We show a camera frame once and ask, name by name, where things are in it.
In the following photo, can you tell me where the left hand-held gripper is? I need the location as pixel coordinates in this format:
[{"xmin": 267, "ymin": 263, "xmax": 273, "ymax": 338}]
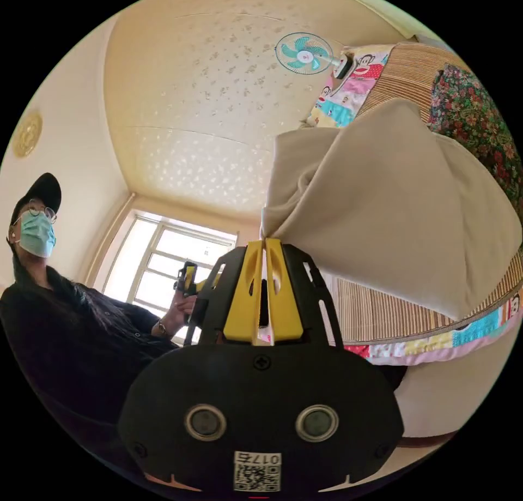
[{"xmin": 173, "ymin": 261, "xmax": 223, "ymax": 347}]

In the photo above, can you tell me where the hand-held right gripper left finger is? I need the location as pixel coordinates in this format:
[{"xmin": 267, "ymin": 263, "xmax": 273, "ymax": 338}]
[{"xmin": 223, "ymin": 240, "xmax": 265, "ymax": 343}]

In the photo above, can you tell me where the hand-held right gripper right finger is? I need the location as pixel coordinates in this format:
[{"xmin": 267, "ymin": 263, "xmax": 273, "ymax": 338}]
[{"xmin": 265, "ymin": 237, "xmax": 305, "ymax": 345}]

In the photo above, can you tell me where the white long sleeve shirt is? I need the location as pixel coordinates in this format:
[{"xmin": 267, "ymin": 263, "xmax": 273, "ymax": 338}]
[{"xmin": 260, "ymin": 97, "xmax": 523, "ymax": 323}]

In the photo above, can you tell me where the person's left forearm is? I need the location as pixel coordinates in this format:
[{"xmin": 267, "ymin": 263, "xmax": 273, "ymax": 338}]
[{"xmin": 151, "ymin": 317, "xmax": 174, "ymax": 341}]

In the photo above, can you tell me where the person's left hand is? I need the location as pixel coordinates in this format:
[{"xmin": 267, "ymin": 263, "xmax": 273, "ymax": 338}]
[{"xmin": 166, "ymin": 291, "xmax": 200, "ymax": 333}]

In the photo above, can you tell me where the person's body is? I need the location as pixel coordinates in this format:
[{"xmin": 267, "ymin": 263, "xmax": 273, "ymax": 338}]
[{"xmin": 0, "ymin": 172, "xmax": 181, "ymax": 465}]

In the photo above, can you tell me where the teal electric fan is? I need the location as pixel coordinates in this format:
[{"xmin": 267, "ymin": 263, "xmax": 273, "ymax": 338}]
[{"xmin": 274, "ymin": 31, "xmax": 355, "ymax": 80}]

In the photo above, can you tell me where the dark floral blanket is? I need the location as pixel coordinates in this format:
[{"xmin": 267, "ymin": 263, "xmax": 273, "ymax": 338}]
[{"xmin": 427, "ymin": 62, "xmax": 523, "ymax": 224}]

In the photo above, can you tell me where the window with white frame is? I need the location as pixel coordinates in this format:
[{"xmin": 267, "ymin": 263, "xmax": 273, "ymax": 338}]
[{"xmin": 93, "ymin": 209, "xmax": 239, "ymax": 343}]

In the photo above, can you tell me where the round golden wall ornament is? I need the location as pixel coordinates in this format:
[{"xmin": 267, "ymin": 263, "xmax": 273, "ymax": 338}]
[{"xmin": 11, "ymin": 110, "xmax": 44, "ymax": 159}]

